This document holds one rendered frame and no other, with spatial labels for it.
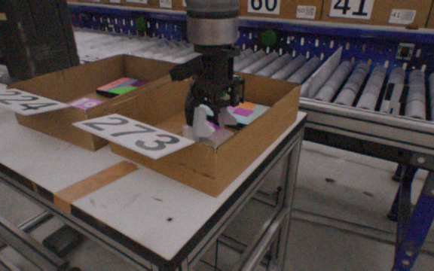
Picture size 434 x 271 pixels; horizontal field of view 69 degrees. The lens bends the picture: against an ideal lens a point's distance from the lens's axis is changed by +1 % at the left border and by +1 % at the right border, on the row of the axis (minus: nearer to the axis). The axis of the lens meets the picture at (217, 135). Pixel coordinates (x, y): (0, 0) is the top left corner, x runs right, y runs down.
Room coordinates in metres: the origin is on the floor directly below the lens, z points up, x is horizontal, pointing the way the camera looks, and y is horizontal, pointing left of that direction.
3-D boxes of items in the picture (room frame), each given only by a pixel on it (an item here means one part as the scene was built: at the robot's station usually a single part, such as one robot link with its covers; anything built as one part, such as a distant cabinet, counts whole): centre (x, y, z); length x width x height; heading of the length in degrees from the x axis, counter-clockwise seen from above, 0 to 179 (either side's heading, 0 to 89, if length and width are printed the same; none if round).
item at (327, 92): (1.10, -0.43, 0.72); 0.52 x 0.05 x 0.05; 150
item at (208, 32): (0.58, 0.01, 1.01); 0.10 x 0.09 x 0.05; 136
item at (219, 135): (0.59, 0.02, 0.78); 0.10 x 0.06 x 0.05; 46
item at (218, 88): (0.57, 0.00, 0.92); 0.09 x 0.08 x 0.12; 46
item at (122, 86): (0.90, 0.25, 0.78); 0.19 x 0.14 x 0.02; 64
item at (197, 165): (0.66, 0.01, 0.80); 0.38 x 0.28 x 0.10; 146
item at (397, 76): (1.01, -0.60, 0.72); 0.52 x 0.05 x 0.05; 150
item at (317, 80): (1.12, -0.41, 0.76); 0.46 x 0.01 x 0.09; 150
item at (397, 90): (0.78, -0.47, 0.78); 0.05 x 0.01 x 0.11; 60
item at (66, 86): (0.81, 0.29, 0.80); 0.38 x 0.28 x 0.10; 150
